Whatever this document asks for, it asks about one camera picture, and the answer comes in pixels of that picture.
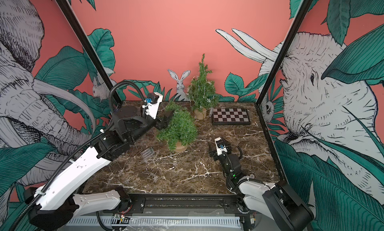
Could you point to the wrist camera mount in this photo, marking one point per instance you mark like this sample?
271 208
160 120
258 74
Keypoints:
152 103
221 146

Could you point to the white perforated strip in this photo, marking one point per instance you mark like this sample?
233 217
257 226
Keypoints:
141 221

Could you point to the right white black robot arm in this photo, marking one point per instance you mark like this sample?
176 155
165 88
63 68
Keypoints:
277 201

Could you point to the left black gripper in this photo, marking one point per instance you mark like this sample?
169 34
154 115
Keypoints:
160 123

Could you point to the black right frame post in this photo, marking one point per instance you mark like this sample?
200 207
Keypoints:
302 11

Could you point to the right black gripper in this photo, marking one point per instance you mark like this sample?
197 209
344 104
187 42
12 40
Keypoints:
216 157

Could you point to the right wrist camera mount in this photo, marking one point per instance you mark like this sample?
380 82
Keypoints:
221 146

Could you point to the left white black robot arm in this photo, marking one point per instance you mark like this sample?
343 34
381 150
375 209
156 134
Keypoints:
56 203

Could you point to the mini christmas tree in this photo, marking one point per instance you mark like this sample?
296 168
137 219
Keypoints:
181 129
202 92

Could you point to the small chessboard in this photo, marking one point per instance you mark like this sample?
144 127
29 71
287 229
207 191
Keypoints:
230 116

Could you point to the black left frame post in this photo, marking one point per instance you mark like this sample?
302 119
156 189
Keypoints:
97 48

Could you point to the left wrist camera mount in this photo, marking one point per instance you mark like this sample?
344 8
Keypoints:
152 103

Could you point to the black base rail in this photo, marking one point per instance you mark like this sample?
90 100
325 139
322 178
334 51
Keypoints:
145 202

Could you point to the black frame post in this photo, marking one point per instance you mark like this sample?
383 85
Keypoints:
97 48
302 11

